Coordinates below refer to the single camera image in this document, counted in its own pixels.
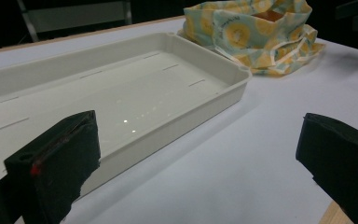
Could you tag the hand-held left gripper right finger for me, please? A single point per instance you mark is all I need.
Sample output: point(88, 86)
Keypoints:
point(338, 155)

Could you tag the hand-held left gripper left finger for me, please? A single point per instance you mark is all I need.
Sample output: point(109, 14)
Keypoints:
point(62, 161)

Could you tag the yellow patterned cloth bag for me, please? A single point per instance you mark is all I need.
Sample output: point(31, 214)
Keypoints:
point(254, 34)

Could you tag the white plastic tray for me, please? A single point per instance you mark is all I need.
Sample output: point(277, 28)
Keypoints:
point(143, 93)

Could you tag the metal stand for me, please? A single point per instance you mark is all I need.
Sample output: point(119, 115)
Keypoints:
point(74, 15)

